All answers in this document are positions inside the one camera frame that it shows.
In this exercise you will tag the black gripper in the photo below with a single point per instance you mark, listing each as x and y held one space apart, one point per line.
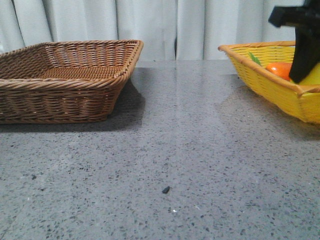
306 19

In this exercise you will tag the yellow tape roll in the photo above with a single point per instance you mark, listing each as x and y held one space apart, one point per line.
313 78

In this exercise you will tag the orange toy carrot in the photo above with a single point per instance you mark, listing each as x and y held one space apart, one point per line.
278 69

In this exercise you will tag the yellow wicker basket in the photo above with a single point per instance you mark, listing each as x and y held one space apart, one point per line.
250 61

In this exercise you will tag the white curtain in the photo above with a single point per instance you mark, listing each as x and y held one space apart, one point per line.
170 29

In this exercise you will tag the small black debris chip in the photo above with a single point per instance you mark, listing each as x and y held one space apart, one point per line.
166 190

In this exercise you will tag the brown wicker basket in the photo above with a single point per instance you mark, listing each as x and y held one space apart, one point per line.
65 82

